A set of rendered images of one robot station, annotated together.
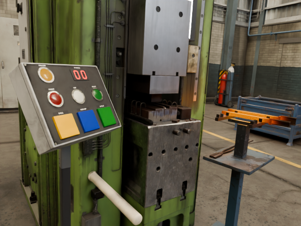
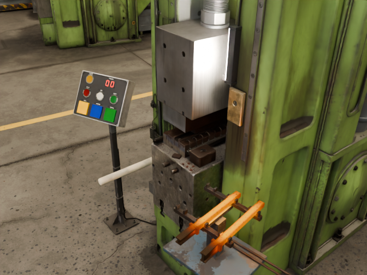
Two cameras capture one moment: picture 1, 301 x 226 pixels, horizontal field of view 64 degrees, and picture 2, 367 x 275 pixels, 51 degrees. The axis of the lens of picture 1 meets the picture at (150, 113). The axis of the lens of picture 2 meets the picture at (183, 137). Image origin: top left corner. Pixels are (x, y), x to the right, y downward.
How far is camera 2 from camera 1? 243 cm
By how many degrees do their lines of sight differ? 82
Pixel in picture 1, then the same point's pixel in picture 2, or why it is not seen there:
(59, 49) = not seen: hidden behind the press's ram
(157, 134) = (156, 154)
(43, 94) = (82, 88)
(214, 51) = not seen: outside the picture
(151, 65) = (162, 94)
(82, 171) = not seen: hidden behind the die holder
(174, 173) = (171, 199)
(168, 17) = (172, 55)
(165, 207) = (167, 221)
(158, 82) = (168, 112)
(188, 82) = (234, 133)
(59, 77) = (96, 82)
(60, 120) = (81, 103)
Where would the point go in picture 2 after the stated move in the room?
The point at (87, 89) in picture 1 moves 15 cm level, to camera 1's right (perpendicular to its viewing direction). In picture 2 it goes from (108, 94) to (105, 105)
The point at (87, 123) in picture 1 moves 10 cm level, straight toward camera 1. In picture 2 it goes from (93, 112) to (76, 114)
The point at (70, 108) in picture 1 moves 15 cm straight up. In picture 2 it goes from (91, 100) to (88, 77)
